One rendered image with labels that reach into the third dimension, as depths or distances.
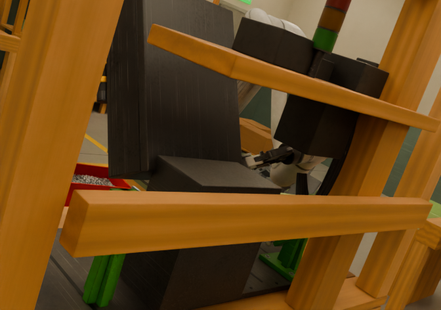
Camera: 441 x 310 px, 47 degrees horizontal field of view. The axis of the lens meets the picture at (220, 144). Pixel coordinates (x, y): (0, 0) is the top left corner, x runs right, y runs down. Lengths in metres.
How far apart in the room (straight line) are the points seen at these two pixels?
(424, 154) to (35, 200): 1.37
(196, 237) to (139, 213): 0.16
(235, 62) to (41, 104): 0.32
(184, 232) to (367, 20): 8.78
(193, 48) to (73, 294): 0.65
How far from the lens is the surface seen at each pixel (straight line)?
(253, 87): 2.23
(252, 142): 7.36
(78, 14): 0.71
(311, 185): 2.66
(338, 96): 1.10
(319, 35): 1.13
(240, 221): 1.00
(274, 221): 1.08
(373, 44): 9.37
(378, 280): 1.92
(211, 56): 0.88
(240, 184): 1.24
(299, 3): 10.42
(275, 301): 1.59
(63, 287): 1.27
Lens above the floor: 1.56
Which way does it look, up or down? 11 degrees down
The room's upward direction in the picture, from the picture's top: 19 degrees clockwise
